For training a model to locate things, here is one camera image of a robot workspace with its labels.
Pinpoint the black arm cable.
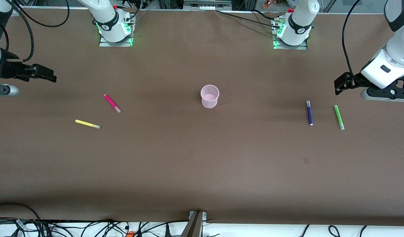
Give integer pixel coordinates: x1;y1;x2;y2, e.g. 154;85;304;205
342;0;362;83
0;0;70;63

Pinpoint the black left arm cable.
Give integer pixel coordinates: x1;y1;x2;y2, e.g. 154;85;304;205
342;0;362;83

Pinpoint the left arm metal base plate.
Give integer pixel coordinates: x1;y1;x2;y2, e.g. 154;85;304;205
273;20;308;50

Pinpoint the pink highlighter pen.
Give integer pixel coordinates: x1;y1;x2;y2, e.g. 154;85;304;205
104;94;121;113

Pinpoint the metal table edge bracket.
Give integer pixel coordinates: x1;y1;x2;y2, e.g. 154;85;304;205
189;211;207;222

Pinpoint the black cable across table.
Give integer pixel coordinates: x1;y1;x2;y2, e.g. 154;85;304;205
216;9;284;30

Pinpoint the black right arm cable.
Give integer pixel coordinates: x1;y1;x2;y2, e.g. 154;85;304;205
0;0;70;63

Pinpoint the pink mesh pen holder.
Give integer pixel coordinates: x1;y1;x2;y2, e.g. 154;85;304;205
201;85;220;109

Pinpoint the yellow highlighter pen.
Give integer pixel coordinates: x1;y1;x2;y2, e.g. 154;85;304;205
75;119;101;129

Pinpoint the dark table support post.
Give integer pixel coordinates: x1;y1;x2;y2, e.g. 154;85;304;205
180;211;204;237

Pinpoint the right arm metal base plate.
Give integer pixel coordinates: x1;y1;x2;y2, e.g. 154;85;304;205
99;20;134;47

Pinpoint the black arched floor cable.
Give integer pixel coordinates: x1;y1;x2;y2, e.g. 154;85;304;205
0;202;41;220

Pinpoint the green highlighter pen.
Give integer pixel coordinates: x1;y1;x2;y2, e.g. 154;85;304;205
334;105;345;130

